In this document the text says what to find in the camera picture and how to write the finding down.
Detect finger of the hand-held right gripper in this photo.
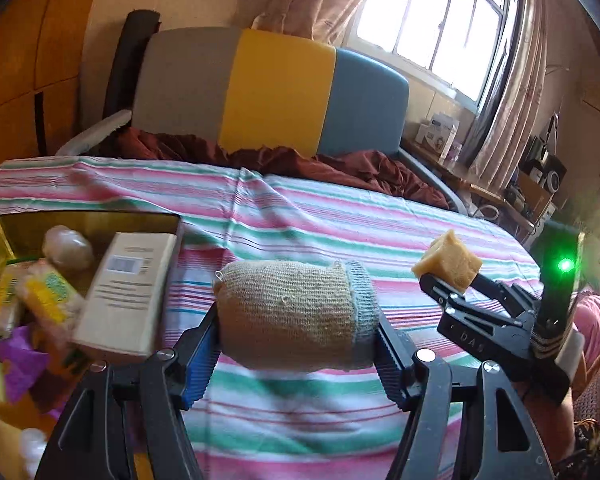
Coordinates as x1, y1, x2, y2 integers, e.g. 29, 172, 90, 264
472, 272, 538, 315
419, 272, 481, 322

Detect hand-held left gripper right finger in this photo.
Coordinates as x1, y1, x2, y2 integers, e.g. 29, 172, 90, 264
376, 312, 556, 480

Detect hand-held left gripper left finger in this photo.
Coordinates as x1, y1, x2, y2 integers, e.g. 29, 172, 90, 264
35, 305, 221, 480

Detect yellow sponge cube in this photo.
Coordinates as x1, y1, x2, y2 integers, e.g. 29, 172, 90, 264
411, 230, 483, 293

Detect white rectangular carton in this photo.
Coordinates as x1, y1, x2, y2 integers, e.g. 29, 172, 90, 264
72, 231, 179, 359

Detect gold metal tin box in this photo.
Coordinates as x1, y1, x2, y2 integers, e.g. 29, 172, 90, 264
0, 211, 185, 480

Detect yellow bread snack packet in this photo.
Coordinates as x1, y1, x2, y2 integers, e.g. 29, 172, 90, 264
5, 257, 83, 332

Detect pale pink round bundle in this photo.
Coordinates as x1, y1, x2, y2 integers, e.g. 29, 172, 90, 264
42, 225, 95, 272

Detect purple snack packet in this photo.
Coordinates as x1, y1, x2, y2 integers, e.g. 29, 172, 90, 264
0, 325, 48, 403

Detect white plastic bag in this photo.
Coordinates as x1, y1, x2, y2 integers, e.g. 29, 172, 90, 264
19, 427, 48, 478

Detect person's right forearm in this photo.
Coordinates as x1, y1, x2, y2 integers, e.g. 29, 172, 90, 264
547, 390, 581, 466

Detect brown cardboard box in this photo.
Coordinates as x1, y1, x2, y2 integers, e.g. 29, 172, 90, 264
516, 170, 556, 221

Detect wooden side table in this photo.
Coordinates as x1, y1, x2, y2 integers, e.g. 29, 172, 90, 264
400, 137, 536, 243

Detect black speakers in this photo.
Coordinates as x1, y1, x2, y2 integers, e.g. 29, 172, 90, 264
520, 135, 568, 196

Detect white printed box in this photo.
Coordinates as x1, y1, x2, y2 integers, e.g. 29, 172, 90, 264
414, 112, 461, 158

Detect maroon blanket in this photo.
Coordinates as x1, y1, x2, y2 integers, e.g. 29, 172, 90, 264
105, 127, 451, 211

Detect grey pink side curtain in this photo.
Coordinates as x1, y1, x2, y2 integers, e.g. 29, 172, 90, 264
467, 0, 548, 191

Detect grey yellow blue sofa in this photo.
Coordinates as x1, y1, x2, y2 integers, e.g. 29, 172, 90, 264
55, 26, 468, 216

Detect window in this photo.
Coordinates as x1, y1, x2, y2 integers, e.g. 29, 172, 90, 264
350, 0, 516, 106

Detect black rolled mat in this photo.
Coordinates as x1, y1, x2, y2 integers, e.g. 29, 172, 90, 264
104, 9, 162, 121

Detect wooden wardrobe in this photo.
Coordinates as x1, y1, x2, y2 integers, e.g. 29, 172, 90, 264
0, 0, 106, 171

